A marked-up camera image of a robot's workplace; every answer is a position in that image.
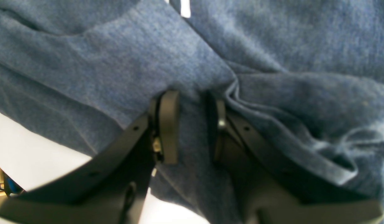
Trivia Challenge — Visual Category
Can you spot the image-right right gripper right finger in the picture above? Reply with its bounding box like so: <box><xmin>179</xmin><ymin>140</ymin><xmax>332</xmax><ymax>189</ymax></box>
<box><xmin>207</xmin><ymin>92</ymin><xmax>384</xmax><ymax>224</ymax></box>

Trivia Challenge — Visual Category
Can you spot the dark blue T-shirt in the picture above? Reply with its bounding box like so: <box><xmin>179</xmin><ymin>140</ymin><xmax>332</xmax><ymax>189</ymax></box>
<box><xmin>0</xmin><ymin>0</ymin><xmax>384</xmax><ymax>224</ymax></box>

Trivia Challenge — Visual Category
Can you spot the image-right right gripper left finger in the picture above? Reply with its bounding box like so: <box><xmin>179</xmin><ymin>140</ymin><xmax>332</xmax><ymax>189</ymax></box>
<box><xmin>0</xmin><ymin>90</ymin><xmax>180</xmax><ymax>224</ymax></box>

